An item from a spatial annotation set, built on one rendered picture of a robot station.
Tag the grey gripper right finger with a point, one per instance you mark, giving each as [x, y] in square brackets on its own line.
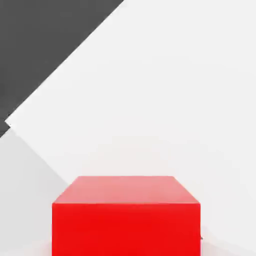
[208, 248]

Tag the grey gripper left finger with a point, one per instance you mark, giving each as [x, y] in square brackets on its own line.
[47, 250]

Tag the small red cube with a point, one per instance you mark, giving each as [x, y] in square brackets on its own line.
[126, 224]

